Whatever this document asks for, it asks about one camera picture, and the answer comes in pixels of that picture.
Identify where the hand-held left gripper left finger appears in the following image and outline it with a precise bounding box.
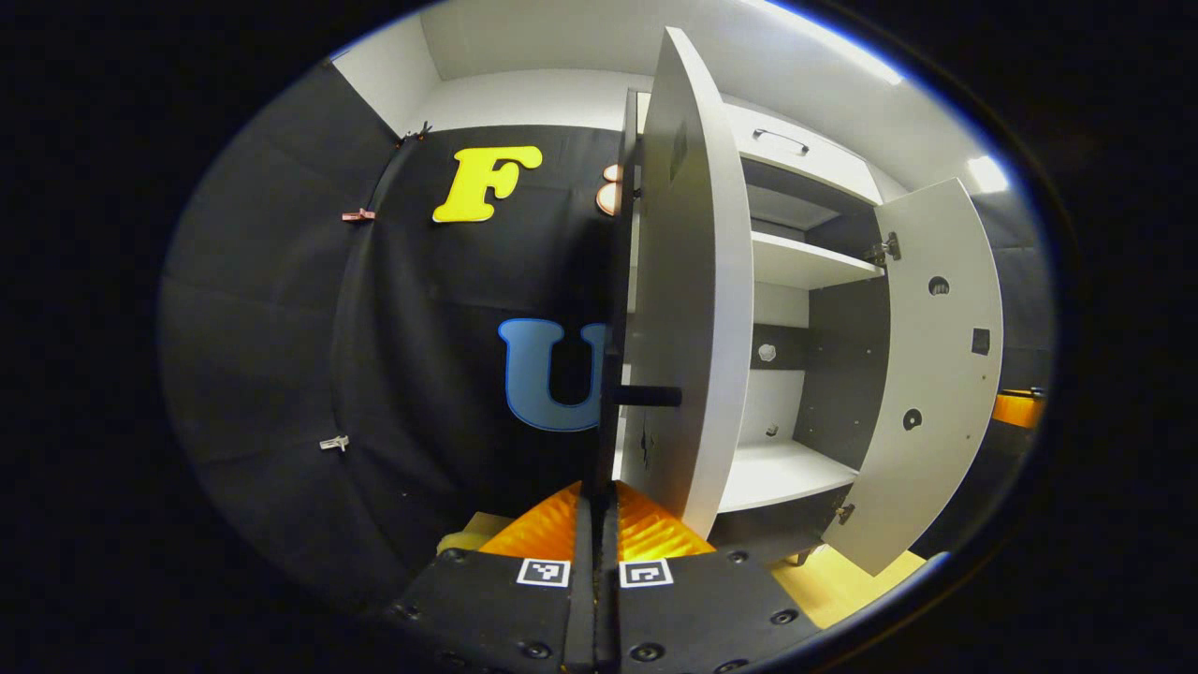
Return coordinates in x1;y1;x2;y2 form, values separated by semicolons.
388;480;600;674

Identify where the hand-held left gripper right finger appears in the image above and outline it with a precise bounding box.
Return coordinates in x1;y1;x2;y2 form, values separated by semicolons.
599;480;825;674

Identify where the headphone sticker shoe cabinet door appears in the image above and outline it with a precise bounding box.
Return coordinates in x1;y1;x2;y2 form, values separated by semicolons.
822;178;1005;577

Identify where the double-door shoe cabinet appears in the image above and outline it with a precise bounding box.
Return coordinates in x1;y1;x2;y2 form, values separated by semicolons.
599;26;1005;577

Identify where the black door handle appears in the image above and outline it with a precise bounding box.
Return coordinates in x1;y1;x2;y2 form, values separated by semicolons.
595;384;684;497

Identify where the camera sticker shoe cabinet door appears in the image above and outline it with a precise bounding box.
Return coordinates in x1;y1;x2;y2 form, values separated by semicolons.
613;26;755;541

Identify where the white cabinet shelf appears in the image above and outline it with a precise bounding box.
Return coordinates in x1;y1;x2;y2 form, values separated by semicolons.
716;440;860;514
752;230;885;291

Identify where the beige cabinet top drawer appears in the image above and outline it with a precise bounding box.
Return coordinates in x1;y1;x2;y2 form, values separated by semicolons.
636;91;885;207

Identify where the small ceiling light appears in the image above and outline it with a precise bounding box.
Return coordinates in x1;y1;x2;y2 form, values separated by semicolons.
967;154;1010;195

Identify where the black backdrop cloth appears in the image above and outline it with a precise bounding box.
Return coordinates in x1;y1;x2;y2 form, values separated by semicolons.
159;61;1054;600

